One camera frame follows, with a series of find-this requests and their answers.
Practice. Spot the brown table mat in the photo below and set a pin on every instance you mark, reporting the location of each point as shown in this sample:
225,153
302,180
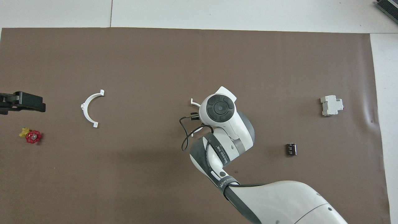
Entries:
124,62

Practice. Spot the dark grey electronic device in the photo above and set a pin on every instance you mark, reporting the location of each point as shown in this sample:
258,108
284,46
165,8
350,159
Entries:
388,7

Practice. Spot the red and yellow valve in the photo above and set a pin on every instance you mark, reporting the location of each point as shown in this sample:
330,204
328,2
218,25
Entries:
33,137

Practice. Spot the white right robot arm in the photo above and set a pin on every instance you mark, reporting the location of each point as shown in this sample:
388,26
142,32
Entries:
279,202

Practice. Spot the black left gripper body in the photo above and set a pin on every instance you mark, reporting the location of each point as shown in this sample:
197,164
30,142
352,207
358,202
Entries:
28,101

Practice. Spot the white circuit breaker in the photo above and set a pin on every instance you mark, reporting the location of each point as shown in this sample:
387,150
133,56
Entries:
331,105

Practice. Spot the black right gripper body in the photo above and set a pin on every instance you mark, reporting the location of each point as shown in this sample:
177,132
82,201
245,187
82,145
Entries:
195,117

